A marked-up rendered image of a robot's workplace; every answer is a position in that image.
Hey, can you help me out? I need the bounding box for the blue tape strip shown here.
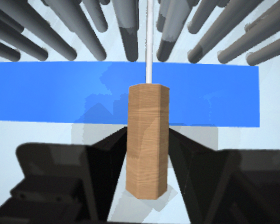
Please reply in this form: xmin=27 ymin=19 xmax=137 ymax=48
xmin=0 ymin=61 xmax=260 ymax=127

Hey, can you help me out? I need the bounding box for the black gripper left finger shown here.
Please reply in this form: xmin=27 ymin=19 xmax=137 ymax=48
xmin=16 ymin=126 xmax=127 ymax=222

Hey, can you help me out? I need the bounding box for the wooden-handled metal rod tool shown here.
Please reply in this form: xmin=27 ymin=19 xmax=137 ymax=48
xmin=125 ymin=0 xmax=170 ymax=200

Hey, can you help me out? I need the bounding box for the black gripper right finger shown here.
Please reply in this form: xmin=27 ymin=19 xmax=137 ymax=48
xmin=169 ymin=128 xmax=280 ymax=224

